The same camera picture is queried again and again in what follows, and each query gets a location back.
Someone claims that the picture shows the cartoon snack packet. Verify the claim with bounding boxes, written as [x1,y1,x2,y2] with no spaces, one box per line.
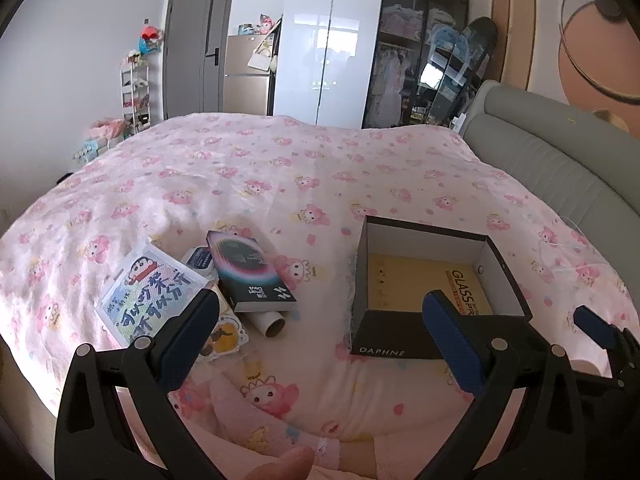
[97,244,213,348]

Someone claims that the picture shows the white cardboard tube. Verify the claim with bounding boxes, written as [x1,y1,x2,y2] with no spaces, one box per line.
[250,310,287,338]

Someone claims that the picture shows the pink cartoon printed blanket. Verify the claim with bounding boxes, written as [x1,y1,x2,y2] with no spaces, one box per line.
[0,112,640,441]

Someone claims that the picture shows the yellow flat packet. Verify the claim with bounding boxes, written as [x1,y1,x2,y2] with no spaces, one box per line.
[367,254,488,317]

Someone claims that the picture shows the black book with colourful ring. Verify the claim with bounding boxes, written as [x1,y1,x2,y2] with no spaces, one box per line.
[206,230,298,313]

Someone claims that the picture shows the pink bag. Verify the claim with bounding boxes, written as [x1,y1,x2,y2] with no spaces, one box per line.
[89,117,126,143]

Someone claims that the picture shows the white shelf rack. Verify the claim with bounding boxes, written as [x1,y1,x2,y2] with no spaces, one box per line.
[119,55,152,136]

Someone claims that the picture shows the black cardboard box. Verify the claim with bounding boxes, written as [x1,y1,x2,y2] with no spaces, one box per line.
[349,215,533,361]

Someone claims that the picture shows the grey padded headboard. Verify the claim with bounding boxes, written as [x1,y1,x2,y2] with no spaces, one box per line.
[460,80,640,311]

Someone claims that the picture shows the black glass wardrobe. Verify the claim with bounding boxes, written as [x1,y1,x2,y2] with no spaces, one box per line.
[361,0,471,131]

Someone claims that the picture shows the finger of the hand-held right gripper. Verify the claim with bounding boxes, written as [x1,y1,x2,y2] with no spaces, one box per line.
[574,305,640,388]

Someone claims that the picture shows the plush toys on rack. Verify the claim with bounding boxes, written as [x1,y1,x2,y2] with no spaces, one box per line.
[139,25,163,56]

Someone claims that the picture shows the blue and white packet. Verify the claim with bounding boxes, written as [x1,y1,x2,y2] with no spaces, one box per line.
[181,246,218,281]

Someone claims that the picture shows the white paper bag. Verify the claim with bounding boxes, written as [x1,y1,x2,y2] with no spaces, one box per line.
[248,40,278,73]

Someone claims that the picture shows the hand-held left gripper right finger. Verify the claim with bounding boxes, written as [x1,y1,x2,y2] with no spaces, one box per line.
[421,290,587,480]

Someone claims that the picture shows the cartoon character sticker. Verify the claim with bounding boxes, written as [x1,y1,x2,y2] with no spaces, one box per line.
[197,310,250,361]

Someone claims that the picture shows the beige fridge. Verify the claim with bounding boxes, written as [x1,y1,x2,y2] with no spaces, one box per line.
[222,35,278,116]

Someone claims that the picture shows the toys on fridge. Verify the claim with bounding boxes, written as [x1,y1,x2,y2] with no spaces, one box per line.
[237,15,281,36]

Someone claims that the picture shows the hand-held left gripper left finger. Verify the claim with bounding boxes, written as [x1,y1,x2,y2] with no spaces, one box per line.
[55,287,222,480]

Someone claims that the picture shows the grey door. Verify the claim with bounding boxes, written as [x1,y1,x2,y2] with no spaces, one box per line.
[162,0,236,121]

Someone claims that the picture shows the white glossy wardrobe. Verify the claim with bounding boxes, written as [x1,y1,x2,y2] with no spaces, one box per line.
[272,0,386,128]

